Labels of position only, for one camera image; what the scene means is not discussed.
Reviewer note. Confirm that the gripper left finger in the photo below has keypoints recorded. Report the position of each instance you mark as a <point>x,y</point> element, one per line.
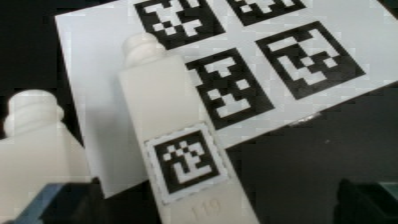
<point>68,204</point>

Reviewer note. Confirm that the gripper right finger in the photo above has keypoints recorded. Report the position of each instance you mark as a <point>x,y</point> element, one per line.
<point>366,203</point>

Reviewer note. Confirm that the white desk leg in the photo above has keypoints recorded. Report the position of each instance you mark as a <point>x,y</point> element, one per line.
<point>194,182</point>
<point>41,152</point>

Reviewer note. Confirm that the white marker base plate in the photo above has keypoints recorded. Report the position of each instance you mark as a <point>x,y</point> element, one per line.
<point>283,56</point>

